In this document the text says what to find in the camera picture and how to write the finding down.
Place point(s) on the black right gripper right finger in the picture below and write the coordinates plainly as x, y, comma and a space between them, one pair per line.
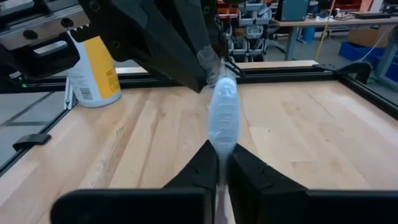
295, 208

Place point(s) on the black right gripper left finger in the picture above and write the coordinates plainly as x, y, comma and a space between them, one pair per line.
140, 208

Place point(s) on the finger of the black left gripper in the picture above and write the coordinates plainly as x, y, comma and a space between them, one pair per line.
140, 37
192, 18

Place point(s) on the purple white toothbrush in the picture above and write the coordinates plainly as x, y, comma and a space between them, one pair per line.
224, 118

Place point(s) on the grey storage bin rack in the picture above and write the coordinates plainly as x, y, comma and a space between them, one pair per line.
252, 31

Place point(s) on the white canister with yellow label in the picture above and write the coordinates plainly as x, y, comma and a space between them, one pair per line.
96, 81

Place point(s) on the teal box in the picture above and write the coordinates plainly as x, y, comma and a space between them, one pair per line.
293, 11

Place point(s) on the black table clamp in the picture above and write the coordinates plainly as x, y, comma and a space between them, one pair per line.
31, 141

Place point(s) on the blue barrel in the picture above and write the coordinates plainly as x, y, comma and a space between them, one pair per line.
308, 34

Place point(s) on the wooden desk with grey legs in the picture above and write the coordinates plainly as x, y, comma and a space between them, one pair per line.
326, 21

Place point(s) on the blue plastic bin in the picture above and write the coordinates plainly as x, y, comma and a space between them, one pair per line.
357, 53

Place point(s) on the brown cardboard box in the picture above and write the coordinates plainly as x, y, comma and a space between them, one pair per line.
370, 37

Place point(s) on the black metal table frame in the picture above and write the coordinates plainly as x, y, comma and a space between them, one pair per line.
280, 76

